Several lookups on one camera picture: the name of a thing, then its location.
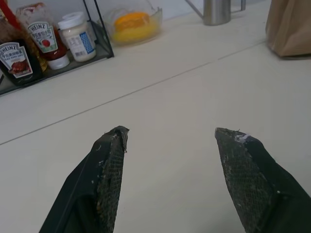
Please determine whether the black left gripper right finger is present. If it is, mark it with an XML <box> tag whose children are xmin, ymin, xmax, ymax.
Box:
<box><xmin>214</xmin><ymin>127</ymin><xmax>311</xmax><ymax>233</ymax></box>

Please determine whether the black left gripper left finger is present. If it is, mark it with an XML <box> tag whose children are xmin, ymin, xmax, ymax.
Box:
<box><xmin>38</xmin><ymin>125</ymin><xmax>130</xmax><ymax>233</ymax></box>

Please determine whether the brown paper bag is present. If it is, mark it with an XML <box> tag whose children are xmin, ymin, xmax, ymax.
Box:
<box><xmin>265</xmin><ymin>0</ymin><xmax>311</xmax><ymax>58</ymax></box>

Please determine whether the Heinz dark sauce bottle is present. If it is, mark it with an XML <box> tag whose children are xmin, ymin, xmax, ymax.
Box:
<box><xmin>0</xmin><ymin>14</ymin><xmax>46</xmax><ymax>86</ymax></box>

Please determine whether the white mayonnaise jar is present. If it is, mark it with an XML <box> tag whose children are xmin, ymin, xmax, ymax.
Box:
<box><xmin>57</xmin><ymin>11</ymin><xmax>97</xmax><ymax>63</ymax></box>

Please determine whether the Heinz ketchup squeeze bottle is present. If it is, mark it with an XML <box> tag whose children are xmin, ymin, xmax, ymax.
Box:
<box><xmin>16</xmin><ymin>2</ymin><xmax>70</xmax><ymax>70</ymax></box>

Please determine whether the clear glass bowl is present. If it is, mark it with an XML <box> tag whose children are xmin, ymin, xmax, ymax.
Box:
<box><xmin>98</xmin><ymin>0</ymin><xmax>163</xmax><ymax>46</ymax></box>

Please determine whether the orange fruit in bowl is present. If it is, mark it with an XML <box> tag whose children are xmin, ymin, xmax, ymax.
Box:
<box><xmin>114</xmin><ymin>12</ymin><xmax>151</xmax><ymax>33</ymax></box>

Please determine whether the stainless steel cylinder container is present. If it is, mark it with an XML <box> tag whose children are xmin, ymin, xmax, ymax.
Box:
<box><xmin>203</xmin><ymin>0</ymin><xmax>231</xmax><ymax>26</ymax></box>

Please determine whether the black wire condiment rack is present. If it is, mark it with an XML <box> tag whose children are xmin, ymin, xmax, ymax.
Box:
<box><xmin>0</xmin><ymin>0</ymin><xmax>115</xmax><ymax>96</ymax></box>

